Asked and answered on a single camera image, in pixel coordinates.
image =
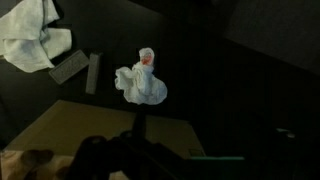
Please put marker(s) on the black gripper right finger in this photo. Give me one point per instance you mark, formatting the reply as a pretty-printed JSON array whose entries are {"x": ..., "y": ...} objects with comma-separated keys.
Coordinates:
[{"x": 286, "y": 156}]

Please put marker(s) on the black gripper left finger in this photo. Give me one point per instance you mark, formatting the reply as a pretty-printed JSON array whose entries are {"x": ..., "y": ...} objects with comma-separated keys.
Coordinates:
[{"x": 100, "y": 160}]

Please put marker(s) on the small pink item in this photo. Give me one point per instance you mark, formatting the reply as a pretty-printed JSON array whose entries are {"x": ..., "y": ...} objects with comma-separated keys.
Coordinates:
[{"x": 147, "y": 57}]

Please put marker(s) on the white cloth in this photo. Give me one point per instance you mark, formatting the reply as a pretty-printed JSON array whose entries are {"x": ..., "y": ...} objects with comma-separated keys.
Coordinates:
[{"x": 143, "y": 86}]

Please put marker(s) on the black rectangular block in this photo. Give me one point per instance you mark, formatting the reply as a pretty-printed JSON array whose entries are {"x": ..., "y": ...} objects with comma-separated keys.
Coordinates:
[
  {"x": 68, "y": 66},
  {"x": 93, "y": 73}
]

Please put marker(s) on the large cardboard box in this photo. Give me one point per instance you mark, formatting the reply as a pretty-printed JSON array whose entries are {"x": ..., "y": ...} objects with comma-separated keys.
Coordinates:
[{"x": 100, "y": 126}]

